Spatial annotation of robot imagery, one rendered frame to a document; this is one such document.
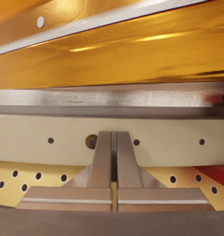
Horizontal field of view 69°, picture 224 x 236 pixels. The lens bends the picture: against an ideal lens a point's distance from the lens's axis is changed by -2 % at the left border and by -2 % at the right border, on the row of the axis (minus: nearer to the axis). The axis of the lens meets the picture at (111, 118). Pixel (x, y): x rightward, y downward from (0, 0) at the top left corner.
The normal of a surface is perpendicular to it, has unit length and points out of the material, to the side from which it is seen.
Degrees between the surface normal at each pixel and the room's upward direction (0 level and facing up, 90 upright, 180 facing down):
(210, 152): 90
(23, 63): 90
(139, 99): 90
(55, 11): 90
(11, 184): 61
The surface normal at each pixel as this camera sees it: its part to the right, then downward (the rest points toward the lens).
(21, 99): -0.18, 0.10
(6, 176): -0.15, -0.39
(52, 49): -0.51, 0.08
